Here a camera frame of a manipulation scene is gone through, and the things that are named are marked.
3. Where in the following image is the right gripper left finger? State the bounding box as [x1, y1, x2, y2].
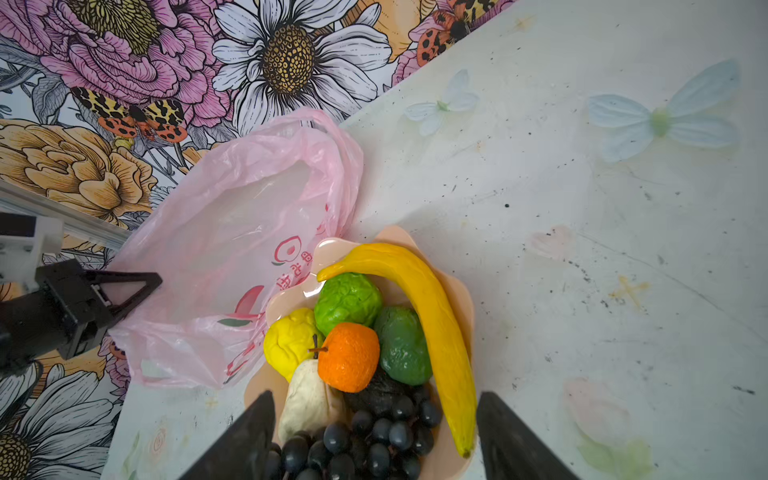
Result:
[180, 390, 276, 480]

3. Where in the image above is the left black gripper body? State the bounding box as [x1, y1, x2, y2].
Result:
[1, 260, 96, 375]

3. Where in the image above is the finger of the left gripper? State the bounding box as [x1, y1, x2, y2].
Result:
[83, 270, 163, 327]

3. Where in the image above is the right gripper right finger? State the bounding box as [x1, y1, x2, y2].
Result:
[476, 391, 578, 480]

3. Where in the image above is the pink plastic bag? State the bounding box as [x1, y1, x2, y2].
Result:
[109, 108, 364, 389]

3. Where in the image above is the yellow fake banana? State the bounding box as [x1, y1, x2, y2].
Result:
[316, 243, 477, 459]

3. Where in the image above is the black fake grape bunch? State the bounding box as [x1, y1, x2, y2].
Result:
[265, 384, 443, 479]

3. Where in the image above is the yellow fake lemon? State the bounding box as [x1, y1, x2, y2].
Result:
[263, 308, 325, 382]

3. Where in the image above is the dark green fake avocado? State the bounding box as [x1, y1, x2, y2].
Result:
[373, 306, 433, 386]

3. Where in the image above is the dark purple fake fruit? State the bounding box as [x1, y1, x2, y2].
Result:
[343, 367, 413, 418]

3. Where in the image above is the orange fake tangerine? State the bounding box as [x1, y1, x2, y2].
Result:
[310, 322, 380, 393]

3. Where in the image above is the bright green fake lime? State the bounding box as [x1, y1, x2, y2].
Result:
[314, 273, 384, 336]

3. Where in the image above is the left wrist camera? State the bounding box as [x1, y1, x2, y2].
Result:
[0, 212, 64, 293]

